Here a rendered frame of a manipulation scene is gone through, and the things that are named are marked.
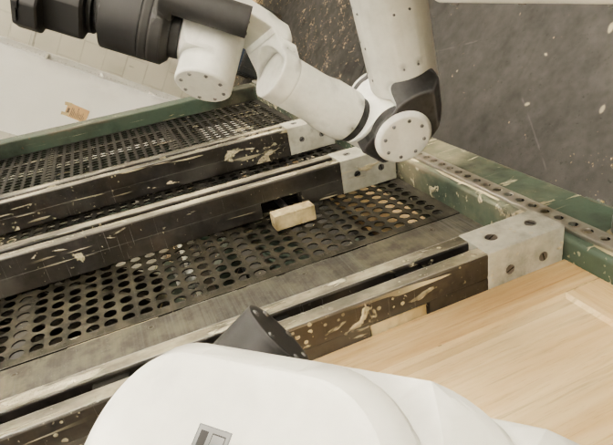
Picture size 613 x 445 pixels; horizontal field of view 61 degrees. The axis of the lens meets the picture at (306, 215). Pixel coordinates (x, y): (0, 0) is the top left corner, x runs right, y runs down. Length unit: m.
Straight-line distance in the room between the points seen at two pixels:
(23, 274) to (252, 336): 0.82
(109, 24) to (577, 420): 0.61
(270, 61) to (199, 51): 0.12
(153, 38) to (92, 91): 3.59
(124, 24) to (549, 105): 1.72
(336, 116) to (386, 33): 0.12
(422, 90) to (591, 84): 1.41
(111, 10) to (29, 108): 3.63
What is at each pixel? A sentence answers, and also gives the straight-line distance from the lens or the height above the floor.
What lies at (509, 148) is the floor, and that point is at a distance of 2.15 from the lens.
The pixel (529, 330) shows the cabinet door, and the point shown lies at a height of 1.01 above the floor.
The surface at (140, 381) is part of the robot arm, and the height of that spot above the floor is 1.50.
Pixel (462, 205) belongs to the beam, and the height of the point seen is 0.89.
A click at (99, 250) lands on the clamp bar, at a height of 1.41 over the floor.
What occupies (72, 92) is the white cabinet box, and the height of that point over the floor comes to 1.42.
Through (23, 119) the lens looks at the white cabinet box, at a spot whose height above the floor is 1.68.
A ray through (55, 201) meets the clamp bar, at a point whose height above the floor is 1.48.
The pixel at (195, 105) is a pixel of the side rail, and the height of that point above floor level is 1.09.
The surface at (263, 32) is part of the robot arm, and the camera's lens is 0.67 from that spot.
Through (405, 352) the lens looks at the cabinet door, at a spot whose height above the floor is 1.13.
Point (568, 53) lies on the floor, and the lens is 2.16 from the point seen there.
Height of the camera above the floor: 1.54
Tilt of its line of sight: 28 degrees down
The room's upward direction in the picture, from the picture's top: 75 degrees counter-clockwise
